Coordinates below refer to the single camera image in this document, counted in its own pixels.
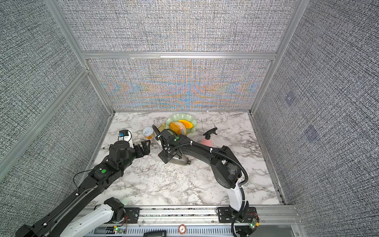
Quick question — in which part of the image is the yellow mango slice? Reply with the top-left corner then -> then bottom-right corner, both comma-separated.
179,119 -> 194,129

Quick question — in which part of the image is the green scalloped plate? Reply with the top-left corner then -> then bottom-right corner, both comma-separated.
165,113 -> 197,135

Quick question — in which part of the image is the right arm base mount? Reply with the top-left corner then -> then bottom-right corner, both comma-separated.
216,206 -> 260,229

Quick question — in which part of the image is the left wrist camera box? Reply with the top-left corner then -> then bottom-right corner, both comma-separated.
117,129 -> 133,148

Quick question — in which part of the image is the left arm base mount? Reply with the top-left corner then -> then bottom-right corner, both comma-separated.
104,197 -> 141,225

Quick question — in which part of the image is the black spray nozzle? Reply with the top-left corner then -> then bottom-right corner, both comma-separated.
203,127 -> 218,140

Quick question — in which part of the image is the small round white can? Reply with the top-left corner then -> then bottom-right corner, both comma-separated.
143,127 -> 155,140

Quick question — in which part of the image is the opaque pink spray bottle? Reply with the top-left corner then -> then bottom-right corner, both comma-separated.
201,138 -> 213,147

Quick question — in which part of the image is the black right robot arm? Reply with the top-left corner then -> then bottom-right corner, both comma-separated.
155,129 -> 248,212

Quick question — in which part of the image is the aluminium front rail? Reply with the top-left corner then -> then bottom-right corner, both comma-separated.
54,205 -> 309,237

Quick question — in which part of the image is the orange bread roll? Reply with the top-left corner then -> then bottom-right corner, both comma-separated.
169,121 -> 187,135

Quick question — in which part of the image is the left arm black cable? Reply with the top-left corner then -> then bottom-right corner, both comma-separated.
72,168 -> 95,196

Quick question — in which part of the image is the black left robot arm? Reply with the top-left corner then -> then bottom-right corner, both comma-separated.
15,140 -> 151,237

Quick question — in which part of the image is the clear grey spray bottle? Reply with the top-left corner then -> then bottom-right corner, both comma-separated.
169,156 -> 191,166

